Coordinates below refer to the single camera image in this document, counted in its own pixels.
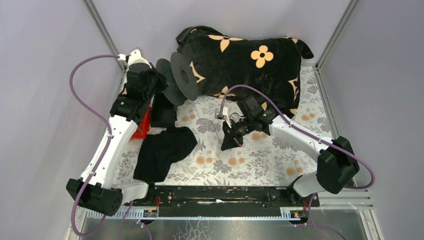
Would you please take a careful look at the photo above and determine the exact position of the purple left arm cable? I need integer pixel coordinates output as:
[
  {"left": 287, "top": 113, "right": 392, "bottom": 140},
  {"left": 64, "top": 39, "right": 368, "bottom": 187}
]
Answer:
[{"left": 69, "top": 54, "right": 127, "bottom": 238}]

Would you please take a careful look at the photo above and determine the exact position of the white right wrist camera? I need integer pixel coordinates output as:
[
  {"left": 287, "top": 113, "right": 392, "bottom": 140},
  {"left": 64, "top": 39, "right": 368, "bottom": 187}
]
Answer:
[{"left": 214, "top": 107, "right": 231, "bottom": 127}]

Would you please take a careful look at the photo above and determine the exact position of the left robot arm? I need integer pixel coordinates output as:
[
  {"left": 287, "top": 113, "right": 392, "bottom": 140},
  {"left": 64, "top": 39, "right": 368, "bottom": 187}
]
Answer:
[{"left": 66, "top": 62, "right": 165, "bottom": 216}]

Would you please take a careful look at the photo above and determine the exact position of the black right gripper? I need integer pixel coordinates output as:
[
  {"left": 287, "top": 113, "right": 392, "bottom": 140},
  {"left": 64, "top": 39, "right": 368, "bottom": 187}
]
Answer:
[{"left": 221, "top": 115, "right": 255, "bottom": 151}]

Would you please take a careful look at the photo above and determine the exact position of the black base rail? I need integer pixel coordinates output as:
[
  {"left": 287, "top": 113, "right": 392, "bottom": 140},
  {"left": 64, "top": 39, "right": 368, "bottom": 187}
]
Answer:
[{"left": 133, "top": 185, "right": 320, "bottom": 219}]

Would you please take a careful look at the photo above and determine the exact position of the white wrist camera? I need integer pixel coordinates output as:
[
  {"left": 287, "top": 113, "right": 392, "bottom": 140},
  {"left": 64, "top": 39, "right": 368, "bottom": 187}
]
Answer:
[
  {"left": 118, "top": 48, "right": 153, "bottom": 69},
  {"left": 214, "top": 107, "right": 231, "bottom": 127}
]

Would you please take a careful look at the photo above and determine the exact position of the grey perforated spool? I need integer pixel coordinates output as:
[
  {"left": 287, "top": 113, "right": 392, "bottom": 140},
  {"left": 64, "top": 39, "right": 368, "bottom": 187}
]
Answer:
[{"left": 155, "top": 52, "right": 199, "bottom": 107}]

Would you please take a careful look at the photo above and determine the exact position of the floral table mat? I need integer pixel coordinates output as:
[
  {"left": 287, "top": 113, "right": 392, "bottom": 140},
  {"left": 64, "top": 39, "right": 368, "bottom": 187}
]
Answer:
[{"left": 110, "top": 64, "right": 335, "bottom": 187}]

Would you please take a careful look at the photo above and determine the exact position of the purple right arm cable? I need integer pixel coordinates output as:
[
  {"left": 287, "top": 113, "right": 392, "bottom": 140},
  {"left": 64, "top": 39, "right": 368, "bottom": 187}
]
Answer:
[{"left": 220, "top": 84, "right": 377, "bottom": 240}]

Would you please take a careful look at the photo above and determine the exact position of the black plastic box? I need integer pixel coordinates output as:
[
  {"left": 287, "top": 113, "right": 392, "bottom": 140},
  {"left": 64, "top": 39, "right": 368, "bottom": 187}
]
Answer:
[{"left": 150, "top": 93, "right": 177, "bottom": 128}]

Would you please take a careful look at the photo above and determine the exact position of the black cloth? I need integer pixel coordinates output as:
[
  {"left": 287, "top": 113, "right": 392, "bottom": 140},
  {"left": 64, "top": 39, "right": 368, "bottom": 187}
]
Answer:
[{"left": 133, "top": 126, "right": 198, "bottom": 183}]

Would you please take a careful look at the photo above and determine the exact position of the red plastic box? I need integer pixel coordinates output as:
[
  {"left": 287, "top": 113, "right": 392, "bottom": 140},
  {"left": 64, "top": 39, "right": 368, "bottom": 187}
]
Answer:
[{"left": 131, "top": 106, "right": 151, "bottom": 139}]

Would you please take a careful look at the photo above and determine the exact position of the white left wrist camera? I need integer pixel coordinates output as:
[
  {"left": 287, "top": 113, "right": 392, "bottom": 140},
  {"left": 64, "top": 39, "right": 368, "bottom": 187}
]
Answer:
[{"left": 118, "top": 48, "right": 153, "bottom": 69}]

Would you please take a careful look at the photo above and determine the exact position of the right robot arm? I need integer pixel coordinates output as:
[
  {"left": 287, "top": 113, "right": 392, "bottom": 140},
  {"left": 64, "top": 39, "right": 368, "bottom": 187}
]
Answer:
[{"left": 215, "top": 96, "right": 360, "bottom": 206}]

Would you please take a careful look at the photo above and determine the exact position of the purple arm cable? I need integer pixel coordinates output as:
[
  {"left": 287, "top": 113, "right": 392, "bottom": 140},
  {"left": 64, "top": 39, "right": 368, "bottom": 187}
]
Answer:
[
  {"left": 220, "top": 84, "right": 377, "bottom": 240},
  {"left": 69, "top": 54, "right": 127, "bottom": 238}
]

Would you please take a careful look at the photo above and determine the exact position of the black flower-pattern plush blanket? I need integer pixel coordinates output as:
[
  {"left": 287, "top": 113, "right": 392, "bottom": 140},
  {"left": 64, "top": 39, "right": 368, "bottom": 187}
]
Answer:
[{"left": 175, "top": 25, "right": 314, "bottom": 118}]

